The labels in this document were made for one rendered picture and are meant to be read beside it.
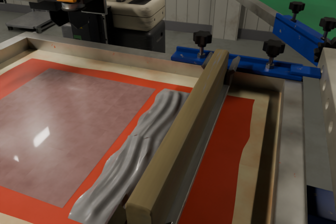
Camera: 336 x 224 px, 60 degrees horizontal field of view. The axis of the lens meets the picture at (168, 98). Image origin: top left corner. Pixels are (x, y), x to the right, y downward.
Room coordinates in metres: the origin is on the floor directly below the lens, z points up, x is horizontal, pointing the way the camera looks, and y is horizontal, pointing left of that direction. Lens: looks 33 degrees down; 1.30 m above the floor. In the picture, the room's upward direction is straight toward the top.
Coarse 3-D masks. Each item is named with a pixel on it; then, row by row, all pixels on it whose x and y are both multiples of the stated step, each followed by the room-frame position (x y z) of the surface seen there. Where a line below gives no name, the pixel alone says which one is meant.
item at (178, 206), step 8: (224, 88) 0.51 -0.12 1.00; (224, 96) 0.48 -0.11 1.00; (216, 104) 0.45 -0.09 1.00; (216, 112) 0.42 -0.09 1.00; (208, 120) 0.40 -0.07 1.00; (216, 120) 0.41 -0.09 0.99; (208, 128) 0.38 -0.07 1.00; (208, 136) 0.36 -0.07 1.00; (200, 144) 0.34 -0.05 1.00; (200, 152) 0.32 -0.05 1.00; (192, 160) 0.31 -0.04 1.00; (200, 160) 0.31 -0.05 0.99; (192, 168) 0.29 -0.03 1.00; (184, 176) 0.28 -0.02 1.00; (192, 176) 0.28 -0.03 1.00; (184, 184) 0.26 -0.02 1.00; (192, 184) 0.27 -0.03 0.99; (184, 192) 0.25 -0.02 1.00; (176, 200) 0.24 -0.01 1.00; (184, 200) 0.24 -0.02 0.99; (176, 208) 0.22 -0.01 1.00; (168, 216) 0.21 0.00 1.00; (176, 216) 0.21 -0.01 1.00
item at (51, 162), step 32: (0, 128) 0.43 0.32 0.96; (32, 128) 0.43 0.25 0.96; (64, 128) 0.43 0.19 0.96; (96, 128) 0.43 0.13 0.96; (0, 160) 0.35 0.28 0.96; (32, 160) 0.35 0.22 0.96; (64, 160) 0.35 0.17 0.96; (96, 160) 0.35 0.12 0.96; (224, 160) 0.35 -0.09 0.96; (0, 192) 0.28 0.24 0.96; (32, 192) 0.28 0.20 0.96; (64, 192) 0.28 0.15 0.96; (192, 192) 0.28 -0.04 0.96; (224, 192) 0.28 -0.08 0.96
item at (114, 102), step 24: (24, 72) 0.65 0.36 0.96; (48, 72) 0.65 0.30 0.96; (72, 72) 0.65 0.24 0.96; (96, 72) 0.65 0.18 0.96; (0, 96) 0.54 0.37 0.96; (24, 96) 0.54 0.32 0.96; (48, 96) 0.54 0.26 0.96; (72, 96) 0.54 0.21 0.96; (96, 96) 0.54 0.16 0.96; (120, 96) 0.54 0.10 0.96; (144, 96) 0.54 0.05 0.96; (72, 120) 0.45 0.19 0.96; (96, 120) 0.45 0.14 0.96; (120, 120) 0.45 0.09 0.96; (240, 120) 0.45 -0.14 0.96; (216, 144) 0.38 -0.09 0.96; (240, 144) 0.38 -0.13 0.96
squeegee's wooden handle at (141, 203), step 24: (216, 72) 0.46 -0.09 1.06; (192, 96) 0.38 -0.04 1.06; (216, 96) 0.46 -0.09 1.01; (192, 120) 0.32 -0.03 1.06; (168, 144) 0.27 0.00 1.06; (192, 144) 0.31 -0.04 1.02; (168, 168) 0.23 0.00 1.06; (144, 192) 0.20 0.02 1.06; (168, 192) 0.22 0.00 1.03; (144, 216) 0.18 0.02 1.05
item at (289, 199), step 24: (0, 48) 0.72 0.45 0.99; (24, 48) 0.79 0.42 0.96; (48, 48) 0.78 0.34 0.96; (72, 48) 0.75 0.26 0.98; (96, 48) 0.72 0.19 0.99; (120, 48) 0.72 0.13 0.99; (168, 72) 0.65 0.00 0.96; (192, 72) 0.63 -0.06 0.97; (240, 72) 0.59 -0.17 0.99; (288, 96) 0.49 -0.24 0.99; (288, 120) 0.41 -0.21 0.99; (288, 144) 0.35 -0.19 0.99; (288, 168) 0.29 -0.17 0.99; (288, 192) 0.25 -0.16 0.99; (288, 216) 0.22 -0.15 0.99
